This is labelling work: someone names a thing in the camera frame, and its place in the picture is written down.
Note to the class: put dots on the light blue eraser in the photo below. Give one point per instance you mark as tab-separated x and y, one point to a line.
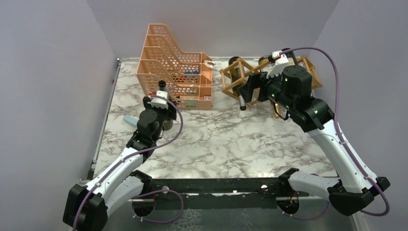
130	120

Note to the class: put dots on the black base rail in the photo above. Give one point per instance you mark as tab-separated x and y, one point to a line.
173	194

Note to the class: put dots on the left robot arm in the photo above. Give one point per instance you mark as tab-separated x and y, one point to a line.
88	207

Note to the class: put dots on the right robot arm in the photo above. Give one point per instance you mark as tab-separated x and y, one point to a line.
355	187

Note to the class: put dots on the wooden wine rack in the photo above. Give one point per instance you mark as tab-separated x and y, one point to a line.
263	65

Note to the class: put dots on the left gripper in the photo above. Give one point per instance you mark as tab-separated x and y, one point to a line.
171	115

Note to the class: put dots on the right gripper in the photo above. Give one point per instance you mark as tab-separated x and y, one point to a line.
254	81

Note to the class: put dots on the peach plastic file organizer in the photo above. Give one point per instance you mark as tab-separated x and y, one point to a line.
188	75

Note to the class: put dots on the green bottle silver cap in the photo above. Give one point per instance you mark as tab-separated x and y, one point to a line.
235	76

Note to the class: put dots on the dark bottle brown label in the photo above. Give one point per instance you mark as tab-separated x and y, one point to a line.
169	123

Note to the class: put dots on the dark green wine bottle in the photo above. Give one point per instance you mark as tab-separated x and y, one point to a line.
292	60

